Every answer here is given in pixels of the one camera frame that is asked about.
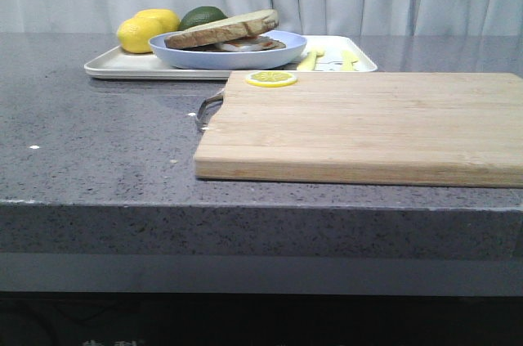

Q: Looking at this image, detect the light blue plate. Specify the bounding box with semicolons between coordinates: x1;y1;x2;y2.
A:
149;30;307;70

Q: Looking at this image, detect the bread slice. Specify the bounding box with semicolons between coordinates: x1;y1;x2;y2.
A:
164;9;279;49
189;36;286;52

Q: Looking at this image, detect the fried egg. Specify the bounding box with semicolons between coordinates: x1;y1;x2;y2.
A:
214;36;275;52

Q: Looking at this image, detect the white rectangular tray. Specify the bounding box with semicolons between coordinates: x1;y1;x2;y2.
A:
84;35;378;81

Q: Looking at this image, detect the front yellow lemon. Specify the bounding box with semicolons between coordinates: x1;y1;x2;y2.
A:
116;17;163;54

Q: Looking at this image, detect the yellow lemon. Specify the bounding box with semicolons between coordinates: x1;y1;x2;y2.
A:
116;17;163;54
135;8;181;33

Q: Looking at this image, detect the rear yellow lemon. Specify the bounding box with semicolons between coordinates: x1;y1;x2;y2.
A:
135;8;181;33

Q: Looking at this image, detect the green lime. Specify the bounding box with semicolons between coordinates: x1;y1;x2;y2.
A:
178;6;227;31

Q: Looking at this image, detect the lemon slice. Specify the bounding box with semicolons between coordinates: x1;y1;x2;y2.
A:
244;70;297;88

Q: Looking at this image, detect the yellow plastic fork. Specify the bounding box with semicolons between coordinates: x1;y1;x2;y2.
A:
296;48;324;71

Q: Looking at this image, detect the yellow plastic knife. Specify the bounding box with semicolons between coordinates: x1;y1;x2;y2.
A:
340;50;359;71

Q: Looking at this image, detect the wooden cutting board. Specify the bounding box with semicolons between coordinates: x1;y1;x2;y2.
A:
194;71;522;187

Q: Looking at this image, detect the metal cutting board handle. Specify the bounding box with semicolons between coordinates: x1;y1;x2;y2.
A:
194;89;224;132

